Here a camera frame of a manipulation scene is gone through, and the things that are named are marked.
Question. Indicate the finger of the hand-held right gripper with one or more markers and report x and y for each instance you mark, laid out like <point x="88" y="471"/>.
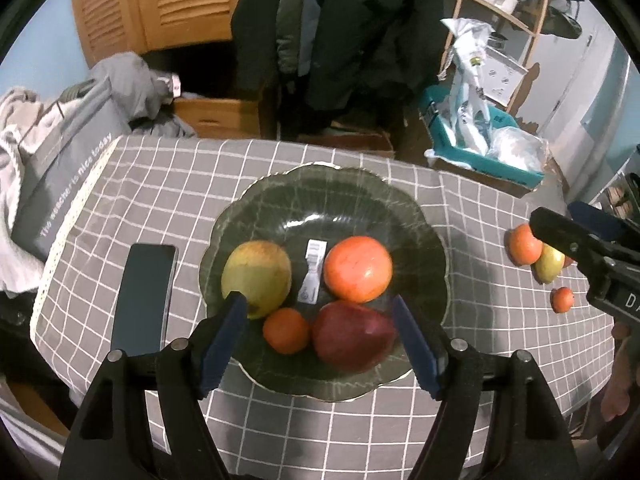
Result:
<point x="565" y="235"/>
<point x="597" y="219"/>

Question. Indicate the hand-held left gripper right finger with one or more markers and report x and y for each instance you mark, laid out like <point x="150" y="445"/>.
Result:
<point x="415" y="345"/>

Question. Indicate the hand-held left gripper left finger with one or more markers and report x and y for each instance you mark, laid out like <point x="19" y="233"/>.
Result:
<point x="225" y="340"/>

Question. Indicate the pinkish red apple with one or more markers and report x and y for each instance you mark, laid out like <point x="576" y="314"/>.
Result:
<point x="567" y="261"/>

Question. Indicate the yellow pear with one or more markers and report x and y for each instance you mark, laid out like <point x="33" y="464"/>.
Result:
<point x="549" y="265"/>

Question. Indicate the orange with green stem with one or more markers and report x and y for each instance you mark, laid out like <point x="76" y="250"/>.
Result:
<point x="522" y="245"/>

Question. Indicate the small tangerine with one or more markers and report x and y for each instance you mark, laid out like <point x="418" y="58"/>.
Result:
<point x="286" y="331"/>
<point x="562" y="300"/>

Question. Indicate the dark red apple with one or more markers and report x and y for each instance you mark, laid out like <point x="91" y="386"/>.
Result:
<point x="350" y="335"/>

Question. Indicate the yellow-green mango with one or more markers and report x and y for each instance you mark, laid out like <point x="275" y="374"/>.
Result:
<point x="255" y="270"/>

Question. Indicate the large orange-red persimmon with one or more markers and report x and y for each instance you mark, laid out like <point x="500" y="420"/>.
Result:
<point x="357" y="267"/>

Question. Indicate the dark green glass bowl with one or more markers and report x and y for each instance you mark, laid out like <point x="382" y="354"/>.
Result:
<point x="280" y="210"/>

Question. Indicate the person's right hand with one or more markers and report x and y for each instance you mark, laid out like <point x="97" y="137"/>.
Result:
<point x="617" y="385"/>

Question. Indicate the large cardboard box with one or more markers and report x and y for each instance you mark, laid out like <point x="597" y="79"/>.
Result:
<point x="500" y="182"/>

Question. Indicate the black smartphone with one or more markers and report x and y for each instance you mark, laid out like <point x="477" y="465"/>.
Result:
<point x="145" y="300"/>

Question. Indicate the clear plastic bag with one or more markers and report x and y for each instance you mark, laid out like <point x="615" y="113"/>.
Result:
<point x="517" y="150"/>

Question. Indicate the grey door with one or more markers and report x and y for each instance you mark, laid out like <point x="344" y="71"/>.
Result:
<point x="585" y="75"/>

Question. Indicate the teal box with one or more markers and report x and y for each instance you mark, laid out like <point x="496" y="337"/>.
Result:
<point x="450" y="142"/>

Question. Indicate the white plastic basket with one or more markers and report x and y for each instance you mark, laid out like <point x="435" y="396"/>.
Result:
<point x="505" y="77"/>

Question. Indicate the grey checked tablecloth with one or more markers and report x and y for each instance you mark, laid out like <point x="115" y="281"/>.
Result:
<point x="150" y="185"/>

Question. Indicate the white patterned plastic bag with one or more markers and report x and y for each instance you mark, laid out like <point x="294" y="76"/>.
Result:
<point x="467" y="85"/>

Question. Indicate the grey hanging bag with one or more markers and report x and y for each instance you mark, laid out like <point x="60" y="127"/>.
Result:
<point x="562" y="17"/>

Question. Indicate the cardboard box with red packets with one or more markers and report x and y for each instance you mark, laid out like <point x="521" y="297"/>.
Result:
<point x="360" y="140"/>

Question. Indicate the wooden shelf rack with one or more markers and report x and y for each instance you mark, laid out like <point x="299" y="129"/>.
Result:
<point x="536" y="15"/>

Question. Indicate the wooden drawer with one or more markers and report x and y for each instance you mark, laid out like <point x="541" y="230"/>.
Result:
<point x="220" y="117"/>

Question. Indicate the grey lettered storage bag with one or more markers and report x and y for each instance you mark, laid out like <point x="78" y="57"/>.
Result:
<point x="60" y="180"/>

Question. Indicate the pile of clothes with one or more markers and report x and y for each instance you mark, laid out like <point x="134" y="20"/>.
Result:
<point x="15" y="160"/>

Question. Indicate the large black hooded coat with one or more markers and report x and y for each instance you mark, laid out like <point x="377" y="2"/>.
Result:
<point x="365" y="35"/>

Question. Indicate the olive green jacket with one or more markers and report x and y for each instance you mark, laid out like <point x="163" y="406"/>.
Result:
<point x="287" y="35"/>

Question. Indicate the slim black coat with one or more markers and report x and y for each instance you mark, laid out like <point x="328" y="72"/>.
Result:
<point x="252" y="20"/>

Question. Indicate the wooden louvred wardrobe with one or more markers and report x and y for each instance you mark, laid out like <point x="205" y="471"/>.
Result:
<point x="165" y="5"/>

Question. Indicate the grey-blue jacket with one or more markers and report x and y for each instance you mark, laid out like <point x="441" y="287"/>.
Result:
<point x="309" y="10"/>

